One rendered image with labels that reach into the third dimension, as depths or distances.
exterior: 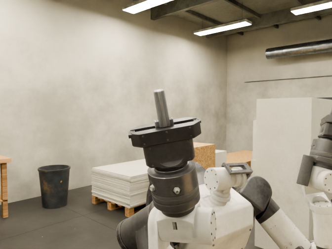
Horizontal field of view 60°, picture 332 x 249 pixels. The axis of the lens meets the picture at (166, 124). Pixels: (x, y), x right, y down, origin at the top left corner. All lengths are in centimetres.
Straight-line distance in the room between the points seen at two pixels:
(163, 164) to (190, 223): 12
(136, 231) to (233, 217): 29
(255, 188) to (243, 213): 14
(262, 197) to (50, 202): 449
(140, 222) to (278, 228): 50
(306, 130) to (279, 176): 59
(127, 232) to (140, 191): 384
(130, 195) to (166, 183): 400
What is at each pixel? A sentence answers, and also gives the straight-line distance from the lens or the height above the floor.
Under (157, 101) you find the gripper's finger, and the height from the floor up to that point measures 162.
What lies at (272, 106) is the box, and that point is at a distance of 346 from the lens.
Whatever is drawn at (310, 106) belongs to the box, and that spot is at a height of 166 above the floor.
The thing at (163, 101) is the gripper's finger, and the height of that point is 163.
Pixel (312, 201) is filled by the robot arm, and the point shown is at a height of 132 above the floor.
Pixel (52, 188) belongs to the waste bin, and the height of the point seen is 34.
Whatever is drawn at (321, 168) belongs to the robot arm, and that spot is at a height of 143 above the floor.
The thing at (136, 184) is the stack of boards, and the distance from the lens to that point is 455.
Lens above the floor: 161
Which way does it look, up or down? 3 degrees down
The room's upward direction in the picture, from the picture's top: straight up
